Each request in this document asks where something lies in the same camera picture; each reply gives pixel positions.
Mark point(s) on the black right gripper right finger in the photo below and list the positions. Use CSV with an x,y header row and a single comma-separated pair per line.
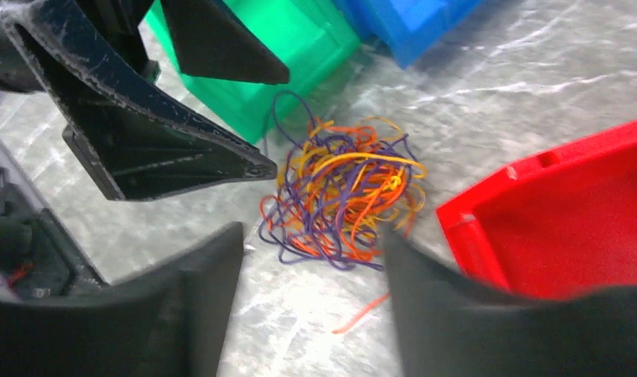
x,y
450,325

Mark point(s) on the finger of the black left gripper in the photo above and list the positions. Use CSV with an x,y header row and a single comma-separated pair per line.
x,y
136,141
210,41

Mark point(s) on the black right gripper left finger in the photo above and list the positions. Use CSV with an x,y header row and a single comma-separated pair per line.
x,y
170,320

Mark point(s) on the red plastic bin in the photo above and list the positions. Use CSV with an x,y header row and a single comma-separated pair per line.
x,y
556,224

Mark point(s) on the blue plastic bin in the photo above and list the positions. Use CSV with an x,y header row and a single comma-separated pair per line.
x,y
407,27

